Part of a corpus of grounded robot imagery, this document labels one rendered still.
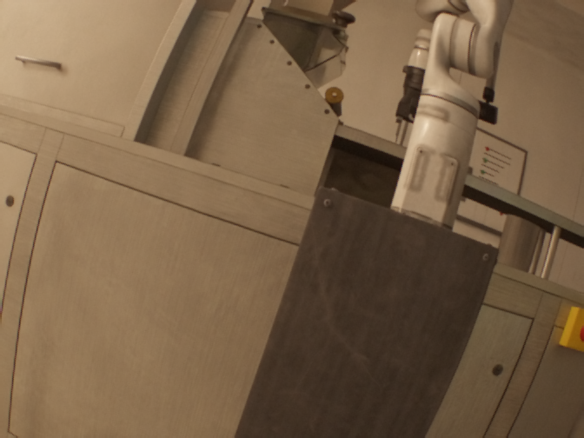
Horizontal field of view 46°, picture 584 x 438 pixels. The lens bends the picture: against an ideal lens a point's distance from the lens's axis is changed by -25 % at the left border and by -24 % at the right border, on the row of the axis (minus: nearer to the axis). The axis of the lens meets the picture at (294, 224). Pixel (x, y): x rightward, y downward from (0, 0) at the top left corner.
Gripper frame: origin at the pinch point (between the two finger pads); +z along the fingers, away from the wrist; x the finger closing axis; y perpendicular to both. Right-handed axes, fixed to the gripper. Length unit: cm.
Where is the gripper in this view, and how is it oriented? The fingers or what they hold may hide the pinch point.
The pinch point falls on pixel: (404, 153)
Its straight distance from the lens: 166.1
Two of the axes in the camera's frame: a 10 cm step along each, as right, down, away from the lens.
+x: 9.5, 3.1, -0.6
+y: -0.5, -0.3, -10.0
